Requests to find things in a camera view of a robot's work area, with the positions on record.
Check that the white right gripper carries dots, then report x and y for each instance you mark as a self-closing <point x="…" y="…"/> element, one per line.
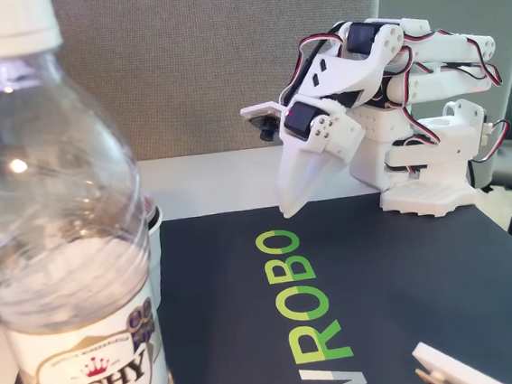
<point x="303" y="152"/>

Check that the clear plastic water bottle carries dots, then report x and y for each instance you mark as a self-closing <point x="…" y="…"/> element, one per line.
<point x="59" y="220"/>

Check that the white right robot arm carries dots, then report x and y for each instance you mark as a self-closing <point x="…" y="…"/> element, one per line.
<point x="436" y="84"/>

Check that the grey fabric partition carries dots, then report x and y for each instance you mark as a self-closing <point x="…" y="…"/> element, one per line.
<point x="203" y="70"/>

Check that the black mat with green logo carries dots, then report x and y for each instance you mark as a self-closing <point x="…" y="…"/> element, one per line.
<point x="429" y="298"/>

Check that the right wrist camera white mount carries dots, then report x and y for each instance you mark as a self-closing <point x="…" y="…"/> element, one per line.
<point x="262" y="112"/>

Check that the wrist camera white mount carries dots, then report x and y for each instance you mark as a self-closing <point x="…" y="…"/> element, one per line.
<point x="262" y="112"/>
<point x="450" y="368"/>

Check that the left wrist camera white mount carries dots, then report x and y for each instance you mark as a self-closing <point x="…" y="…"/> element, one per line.
<point x="450" y="368"/>

